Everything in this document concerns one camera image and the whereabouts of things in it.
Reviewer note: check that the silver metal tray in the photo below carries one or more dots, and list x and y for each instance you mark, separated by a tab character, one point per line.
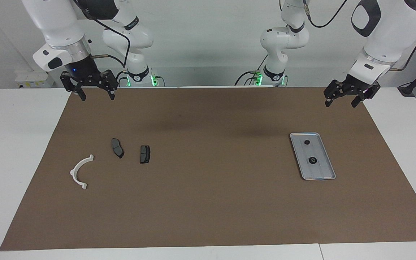
320	171

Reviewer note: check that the brown table mat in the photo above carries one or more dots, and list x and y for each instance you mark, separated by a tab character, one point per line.
208	202

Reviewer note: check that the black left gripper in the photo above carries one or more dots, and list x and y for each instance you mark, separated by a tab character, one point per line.
352	87

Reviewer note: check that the large black bearing gear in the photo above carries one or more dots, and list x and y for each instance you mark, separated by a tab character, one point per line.
312	160

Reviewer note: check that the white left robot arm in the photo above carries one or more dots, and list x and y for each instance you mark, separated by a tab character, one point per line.
392	39

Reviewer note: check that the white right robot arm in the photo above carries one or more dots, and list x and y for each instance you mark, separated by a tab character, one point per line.
60	25

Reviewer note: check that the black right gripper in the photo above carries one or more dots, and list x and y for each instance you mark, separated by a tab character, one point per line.
85	72

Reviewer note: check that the dark grey brake pad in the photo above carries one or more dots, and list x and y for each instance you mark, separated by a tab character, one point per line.
145	154
117	147

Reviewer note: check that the white semicircular plastic bracket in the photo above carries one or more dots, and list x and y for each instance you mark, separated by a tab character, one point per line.
73	172

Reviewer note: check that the white wall socket box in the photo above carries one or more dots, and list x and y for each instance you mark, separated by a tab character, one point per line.
34	78

